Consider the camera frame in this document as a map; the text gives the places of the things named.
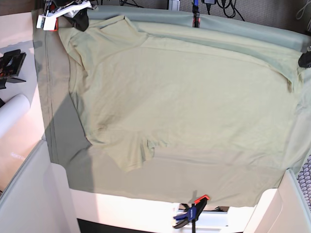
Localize black cables on wall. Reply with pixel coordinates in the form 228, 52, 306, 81
201, 0, 245, 21

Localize orange black clamp top left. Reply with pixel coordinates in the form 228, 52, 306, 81
43, 0, 57, 31

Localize black tablet on stand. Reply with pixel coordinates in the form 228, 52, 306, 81
0, 49, 26, 89

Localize white cable top right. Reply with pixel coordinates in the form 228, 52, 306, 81
295, 0, 311, 20

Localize patterned mesh object right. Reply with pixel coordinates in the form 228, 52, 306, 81
297, 156, 311, 199

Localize orange black clamp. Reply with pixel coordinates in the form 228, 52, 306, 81
192, 0, 200, 28
43, 0, 57, 31

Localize white paper roll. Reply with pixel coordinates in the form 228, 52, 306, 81
0, 94, 30, 137

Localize blue orange bar clamp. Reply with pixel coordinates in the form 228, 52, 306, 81
173, 195, 210, 233

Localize orange black clamp top middle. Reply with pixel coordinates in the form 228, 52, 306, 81
192, 0, 200, 28

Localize light green T-shirt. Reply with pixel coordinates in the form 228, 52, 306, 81
59, 16, 302, 171

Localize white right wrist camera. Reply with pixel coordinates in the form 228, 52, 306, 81
36, 2, 92, 31

